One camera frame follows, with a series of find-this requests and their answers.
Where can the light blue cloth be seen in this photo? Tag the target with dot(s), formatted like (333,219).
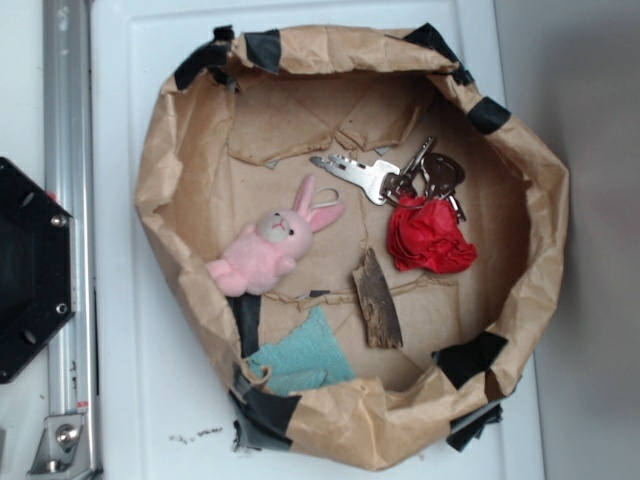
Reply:
(310,357)

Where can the red crumpled cloth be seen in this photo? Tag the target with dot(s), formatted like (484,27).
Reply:
(425,234)

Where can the brown paper bag bin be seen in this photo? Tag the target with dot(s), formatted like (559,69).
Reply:
(229,141)

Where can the pink plush bunny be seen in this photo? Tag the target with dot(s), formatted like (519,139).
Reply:
(268,250)

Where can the large silver key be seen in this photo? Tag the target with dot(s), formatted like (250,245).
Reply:
(370,178)

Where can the dark wood piece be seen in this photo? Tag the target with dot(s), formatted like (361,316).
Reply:
(377,306)

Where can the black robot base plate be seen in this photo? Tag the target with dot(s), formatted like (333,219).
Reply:
(36,286)

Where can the aluminium frame rail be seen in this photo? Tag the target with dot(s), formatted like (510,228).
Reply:
(68,175)

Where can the metal corner bracket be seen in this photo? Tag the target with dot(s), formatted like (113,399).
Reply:
(63,451)

